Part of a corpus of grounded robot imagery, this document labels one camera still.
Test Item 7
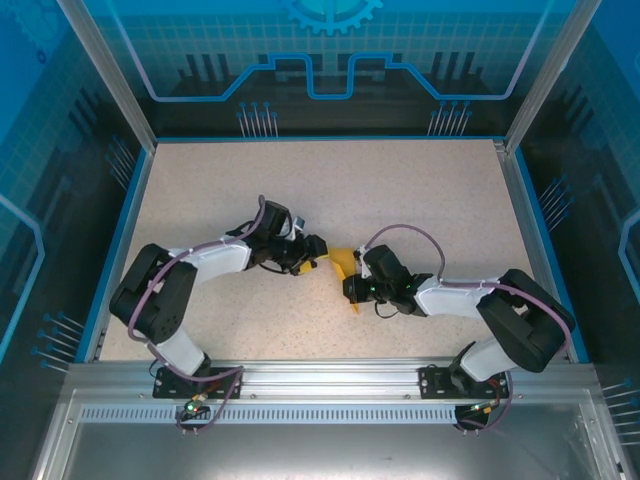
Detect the blue table edge trim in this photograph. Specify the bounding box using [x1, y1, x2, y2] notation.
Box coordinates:
[514, 149, 591, 364]
[74, 147, 154, 364]

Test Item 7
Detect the orange paper sheet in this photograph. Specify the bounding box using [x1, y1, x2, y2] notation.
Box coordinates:
[319, 246, 364, 316]

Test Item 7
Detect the aluminium side rail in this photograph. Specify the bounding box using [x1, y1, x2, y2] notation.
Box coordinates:
[492, 139, 574, 361]

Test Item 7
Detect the aluminium mounting beam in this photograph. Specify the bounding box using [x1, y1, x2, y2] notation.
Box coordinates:
[67, 357, 599, 401]

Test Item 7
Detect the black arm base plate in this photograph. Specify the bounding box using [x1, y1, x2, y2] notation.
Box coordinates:
[152, 367, 245, 400]
[418, 365, 507, 400]

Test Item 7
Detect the aluminium frame post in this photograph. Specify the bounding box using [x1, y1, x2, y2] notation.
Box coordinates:
[504, 0, 604, 151]
[57, 0, 159, 151]

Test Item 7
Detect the grey metal tray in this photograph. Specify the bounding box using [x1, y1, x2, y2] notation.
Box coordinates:
[29, 389, 631, 480]

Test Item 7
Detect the slotted grey cable duct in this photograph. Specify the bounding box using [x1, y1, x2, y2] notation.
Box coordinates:
[79, 405, 586, 422]

